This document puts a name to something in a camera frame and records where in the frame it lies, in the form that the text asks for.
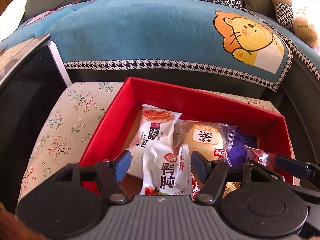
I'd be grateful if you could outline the floral tablecloth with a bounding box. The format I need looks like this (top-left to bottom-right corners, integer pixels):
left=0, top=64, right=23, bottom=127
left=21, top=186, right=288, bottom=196
left=17, top=81, right=281, bottom=202

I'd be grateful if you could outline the blue sofa cover with lion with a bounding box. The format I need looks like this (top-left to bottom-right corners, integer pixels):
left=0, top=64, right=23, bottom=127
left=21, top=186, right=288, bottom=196
left=1, top=0, right=319, bottom=90

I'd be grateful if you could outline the red cardboard box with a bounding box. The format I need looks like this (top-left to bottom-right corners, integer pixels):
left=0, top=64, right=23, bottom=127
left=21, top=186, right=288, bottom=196
left=79, top=76, right=294, bottom=198

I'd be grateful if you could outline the white noodle snack bag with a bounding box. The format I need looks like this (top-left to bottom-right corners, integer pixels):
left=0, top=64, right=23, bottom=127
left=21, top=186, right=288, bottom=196
left=127, top=104, right=182, bottom=179

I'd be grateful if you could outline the blue foil snack packet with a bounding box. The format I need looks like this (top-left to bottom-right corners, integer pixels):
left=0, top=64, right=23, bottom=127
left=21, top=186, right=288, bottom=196
left=228, top=129, right=257, bottom=168

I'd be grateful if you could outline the round cake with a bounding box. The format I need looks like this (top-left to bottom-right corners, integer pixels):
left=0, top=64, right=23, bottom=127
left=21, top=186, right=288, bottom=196
left=173, top=120, right=236, bottom=166

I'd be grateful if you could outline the black coffee table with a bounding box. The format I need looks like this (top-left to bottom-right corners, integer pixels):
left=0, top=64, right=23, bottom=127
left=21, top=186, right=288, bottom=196
left=1, top=35, right=72, bottom=212

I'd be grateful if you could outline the red clear pastry packet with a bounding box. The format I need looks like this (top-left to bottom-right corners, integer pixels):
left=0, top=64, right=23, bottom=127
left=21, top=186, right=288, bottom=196
left=245, top=146, right=275, bottom=169

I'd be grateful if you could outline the white duck gizzard packet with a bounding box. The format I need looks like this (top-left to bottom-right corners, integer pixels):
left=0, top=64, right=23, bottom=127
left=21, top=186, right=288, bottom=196
left=140, top=141, right=193, bottom=196

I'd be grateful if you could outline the bread bag on sofa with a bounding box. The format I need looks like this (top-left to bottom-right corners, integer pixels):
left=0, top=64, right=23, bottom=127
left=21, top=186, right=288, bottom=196
left=292, top=0, right=319, bottom=54

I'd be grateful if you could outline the red Trolli candy packet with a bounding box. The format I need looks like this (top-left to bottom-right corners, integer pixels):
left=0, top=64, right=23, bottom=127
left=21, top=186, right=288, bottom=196
left=191, top=173, right=200, bottom=201

